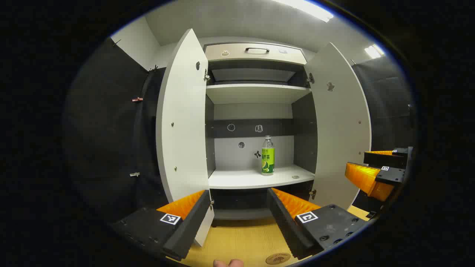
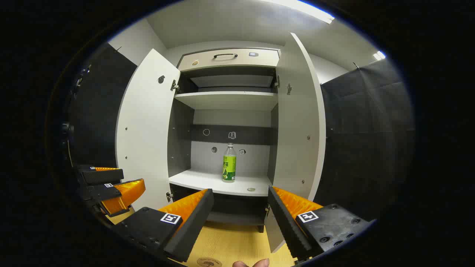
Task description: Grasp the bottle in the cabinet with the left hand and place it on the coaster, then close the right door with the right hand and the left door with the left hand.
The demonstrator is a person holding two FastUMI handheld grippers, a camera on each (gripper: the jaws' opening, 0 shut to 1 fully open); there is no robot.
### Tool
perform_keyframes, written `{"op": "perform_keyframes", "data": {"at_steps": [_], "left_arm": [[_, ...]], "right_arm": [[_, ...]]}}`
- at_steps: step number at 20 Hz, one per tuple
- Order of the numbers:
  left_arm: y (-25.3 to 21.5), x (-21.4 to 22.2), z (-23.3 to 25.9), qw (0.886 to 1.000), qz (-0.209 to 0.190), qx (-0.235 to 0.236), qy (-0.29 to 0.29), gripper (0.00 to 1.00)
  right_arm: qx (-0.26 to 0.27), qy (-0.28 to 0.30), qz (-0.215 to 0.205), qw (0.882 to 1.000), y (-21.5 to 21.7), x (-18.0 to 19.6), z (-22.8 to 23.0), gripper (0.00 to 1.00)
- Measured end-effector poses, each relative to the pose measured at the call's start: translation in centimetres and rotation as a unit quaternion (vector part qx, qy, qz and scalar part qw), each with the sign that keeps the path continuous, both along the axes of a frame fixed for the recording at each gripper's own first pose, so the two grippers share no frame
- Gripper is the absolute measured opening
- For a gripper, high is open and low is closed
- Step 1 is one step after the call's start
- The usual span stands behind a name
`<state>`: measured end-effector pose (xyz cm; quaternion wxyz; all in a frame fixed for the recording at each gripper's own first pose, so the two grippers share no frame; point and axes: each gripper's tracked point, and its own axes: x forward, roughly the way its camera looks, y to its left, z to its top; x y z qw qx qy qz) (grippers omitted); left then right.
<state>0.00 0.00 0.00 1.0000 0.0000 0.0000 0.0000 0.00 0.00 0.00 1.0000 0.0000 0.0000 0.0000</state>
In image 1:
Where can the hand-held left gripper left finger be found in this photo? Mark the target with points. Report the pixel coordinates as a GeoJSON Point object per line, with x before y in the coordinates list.
{"type": "Point", "coordinates": [185, 230]}

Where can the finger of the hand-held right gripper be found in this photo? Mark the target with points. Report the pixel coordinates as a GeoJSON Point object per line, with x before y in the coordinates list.
{"type": "Point", "coordinates": [386, 159]}
{"type": "Point", "coordinates": [389, 176]}

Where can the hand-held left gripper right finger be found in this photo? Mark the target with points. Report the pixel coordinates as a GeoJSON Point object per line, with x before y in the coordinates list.
{"type": "Point", "coordinates": [285, 226]}

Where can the round wooden coaster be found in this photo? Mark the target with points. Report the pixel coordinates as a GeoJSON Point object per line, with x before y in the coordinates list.
{"type": "Point", "coordinates": [278, 258]}

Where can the white cabinet door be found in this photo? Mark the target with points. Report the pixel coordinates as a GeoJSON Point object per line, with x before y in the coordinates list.
{"type": "Point", "coordinates": [183, 122]}
{"type": "Point", "coordinates": [341, 129]}

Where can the green label bottle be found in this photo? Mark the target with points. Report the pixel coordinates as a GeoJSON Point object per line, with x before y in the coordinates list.
{"type": "Point", "coordinates": [268, 159]}

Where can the white cabinet shelf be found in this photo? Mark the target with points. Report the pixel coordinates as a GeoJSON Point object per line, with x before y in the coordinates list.
{"type": "Point", "coordinates": [256, 92]}
{"type": "Point", "coordinates": [245, 178]}

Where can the white and grey cabinet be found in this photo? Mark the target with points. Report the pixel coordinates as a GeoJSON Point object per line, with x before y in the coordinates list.
{"type": "Point", "coordinates": [252, 155]}

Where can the beige cabinet drawer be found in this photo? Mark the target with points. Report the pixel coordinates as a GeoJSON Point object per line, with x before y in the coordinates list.
{"type": "Point", "coordinates": [230, 53]}

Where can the black backdrop cloth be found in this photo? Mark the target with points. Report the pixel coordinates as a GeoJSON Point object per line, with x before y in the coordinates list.
{"type": "Point", "coordinates": [107, 133]}
{"type": "Point", "coordinates": [389, 107]}

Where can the small ceiling light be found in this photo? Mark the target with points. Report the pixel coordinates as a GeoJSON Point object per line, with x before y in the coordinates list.
{"type": "Point", "coordinates": [374, 51]}

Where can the long ceiling light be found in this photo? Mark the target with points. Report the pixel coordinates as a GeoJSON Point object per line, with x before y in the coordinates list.
{"type": "Point", "coordinates": [308, 8]}

